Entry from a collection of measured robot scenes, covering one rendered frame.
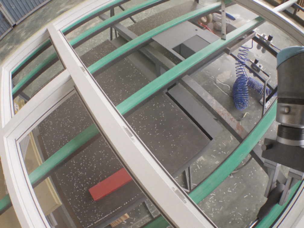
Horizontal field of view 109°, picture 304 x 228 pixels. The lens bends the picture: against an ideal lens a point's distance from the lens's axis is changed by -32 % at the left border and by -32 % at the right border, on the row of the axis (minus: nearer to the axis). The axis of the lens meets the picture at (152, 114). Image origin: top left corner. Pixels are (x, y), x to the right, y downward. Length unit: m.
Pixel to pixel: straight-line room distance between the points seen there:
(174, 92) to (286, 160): 0.66
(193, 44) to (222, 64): 0.96
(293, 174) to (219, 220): 1.05
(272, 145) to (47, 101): 0.70
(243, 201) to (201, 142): 0.84
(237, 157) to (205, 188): 0.12
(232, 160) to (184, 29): 0.58
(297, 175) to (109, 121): 0.47
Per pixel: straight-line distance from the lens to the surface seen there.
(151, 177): 0.36
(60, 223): 1.31
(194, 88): 0.57
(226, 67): 1.84
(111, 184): 0.70
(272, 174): 0.43
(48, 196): 0.88
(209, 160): 1.34
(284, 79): 0.37
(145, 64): 1.01
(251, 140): 0.50
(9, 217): 1.19
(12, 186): 0.61
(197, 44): 0.95
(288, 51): 0.38
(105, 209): 0.77
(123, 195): 0.73
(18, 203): 0.59
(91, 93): 0.48
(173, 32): 0.74
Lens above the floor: 1.29
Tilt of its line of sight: 64 degrees down
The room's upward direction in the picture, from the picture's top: 15 degrees counter-clockwise
